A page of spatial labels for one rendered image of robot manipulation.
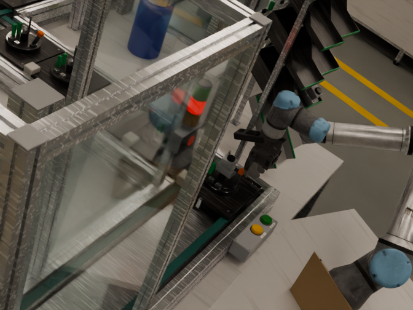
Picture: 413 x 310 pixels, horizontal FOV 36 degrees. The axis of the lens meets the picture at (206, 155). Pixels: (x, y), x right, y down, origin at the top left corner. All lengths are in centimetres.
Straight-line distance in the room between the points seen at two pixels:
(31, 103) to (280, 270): 145
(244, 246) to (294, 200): 50
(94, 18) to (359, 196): 322
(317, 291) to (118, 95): 147
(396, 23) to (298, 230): 392
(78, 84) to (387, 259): 105
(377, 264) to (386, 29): 439
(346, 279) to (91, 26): 119
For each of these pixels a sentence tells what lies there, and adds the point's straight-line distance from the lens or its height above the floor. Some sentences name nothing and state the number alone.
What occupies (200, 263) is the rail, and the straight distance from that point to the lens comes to 204.
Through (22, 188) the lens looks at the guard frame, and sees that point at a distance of 69.
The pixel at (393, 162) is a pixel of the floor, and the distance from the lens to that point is 484.
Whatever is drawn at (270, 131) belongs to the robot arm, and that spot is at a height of 130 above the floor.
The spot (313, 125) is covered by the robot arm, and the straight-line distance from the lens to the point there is 202.
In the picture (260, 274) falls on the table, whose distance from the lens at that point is 223.
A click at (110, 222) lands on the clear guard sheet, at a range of 99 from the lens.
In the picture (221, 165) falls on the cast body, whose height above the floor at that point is 105.
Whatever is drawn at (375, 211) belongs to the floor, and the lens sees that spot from 428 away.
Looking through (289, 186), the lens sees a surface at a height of 86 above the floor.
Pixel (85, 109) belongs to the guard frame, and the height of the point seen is 198.
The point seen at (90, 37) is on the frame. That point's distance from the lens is 134.
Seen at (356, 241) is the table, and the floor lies 86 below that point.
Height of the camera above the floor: 242
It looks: 37 degrees down
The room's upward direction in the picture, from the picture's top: 23 degrees clockwise
